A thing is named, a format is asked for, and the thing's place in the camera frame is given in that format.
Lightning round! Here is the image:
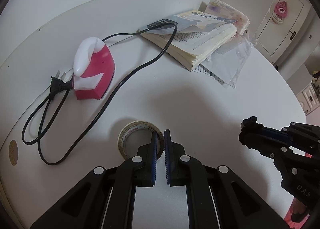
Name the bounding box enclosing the clear tape roll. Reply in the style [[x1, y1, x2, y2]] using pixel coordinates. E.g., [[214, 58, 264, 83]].
[[117, 120, 164, 160]]

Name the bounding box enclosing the pink bedding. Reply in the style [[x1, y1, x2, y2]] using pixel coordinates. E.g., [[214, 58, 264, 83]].
[[284, 206, 309, 224]]

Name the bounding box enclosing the clear plastic sleeve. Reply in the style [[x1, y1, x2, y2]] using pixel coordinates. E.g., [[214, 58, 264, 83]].
[[194, 35, 257, 88]]

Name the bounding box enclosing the white cabinet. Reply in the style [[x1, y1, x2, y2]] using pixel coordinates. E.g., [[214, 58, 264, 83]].
[[296, 82, 319, 115]]

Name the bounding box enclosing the white room door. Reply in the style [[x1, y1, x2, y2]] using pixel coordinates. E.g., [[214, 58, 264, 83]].
[[256, 0, 311, 63]]

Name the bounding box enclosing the pink plush door hanging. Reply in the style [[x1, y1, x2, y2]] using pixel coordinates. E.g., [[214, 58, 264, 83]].
[[271, 1, 288, 24]]

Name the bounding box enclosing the white tissue pack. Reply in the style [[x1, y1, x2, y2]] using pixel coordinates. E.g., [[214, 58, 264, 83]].
[[204, 0, 250, 35]]

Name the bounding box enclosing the pink white mini iron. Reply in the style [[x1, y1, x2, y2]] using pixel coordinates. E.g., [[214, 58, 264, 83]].
[[72, 37, 116, 100]]

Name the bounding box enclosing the black power cable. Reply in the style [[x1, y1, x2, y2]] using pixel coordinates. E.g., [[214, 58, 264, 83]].
[[21, 18, 179, 166]]

